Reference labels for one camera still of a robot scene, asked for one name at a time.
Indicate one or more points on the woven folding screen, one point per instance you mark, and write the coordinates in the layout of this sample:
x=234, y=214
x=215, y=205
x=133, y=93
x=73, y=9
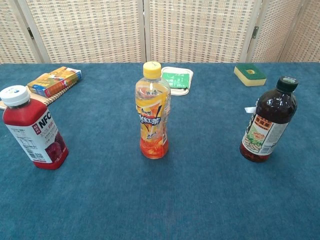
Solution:
x=87, y=30

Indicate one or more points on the orange blue carton box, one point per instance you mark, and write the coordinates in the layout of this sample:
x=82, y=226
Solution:
x=53, y=81

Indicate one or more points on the kraft spiral notebook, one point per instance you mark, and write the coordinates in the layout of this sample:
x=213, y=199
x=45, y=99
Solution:
x=47, y=101

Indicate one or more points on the red juice bottle white cap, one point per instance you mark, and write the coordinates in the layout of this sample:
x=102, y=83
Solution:
x=25, y=117

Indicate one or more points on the blue table cloth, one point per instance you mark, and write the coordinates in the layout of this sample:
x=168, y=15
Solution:
x=160, y=200

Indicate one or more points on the orange tea bottle yellow cap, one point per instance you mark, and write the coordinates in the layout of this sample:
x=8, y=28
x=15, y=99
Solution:
x=152, y=120

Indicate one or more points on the white plastic tray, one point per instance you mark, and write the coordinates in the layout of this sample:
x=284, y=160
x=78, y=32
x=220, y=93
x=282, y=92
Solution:
x=178, y=91

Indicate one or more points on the dark tea bottle black cap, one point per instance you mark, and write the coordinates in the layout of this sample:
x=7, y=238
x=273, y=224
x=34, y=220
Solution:
x=272, y=110

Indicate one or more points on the green yellow sponge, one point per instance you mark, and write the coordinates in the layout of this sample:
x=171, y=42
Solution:
x=250, y=80

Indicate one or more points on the black screen hinge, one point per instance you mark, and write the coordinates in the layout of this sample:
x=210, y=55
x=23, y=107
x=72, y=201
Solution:
x=255, y=32
x=30, y=33

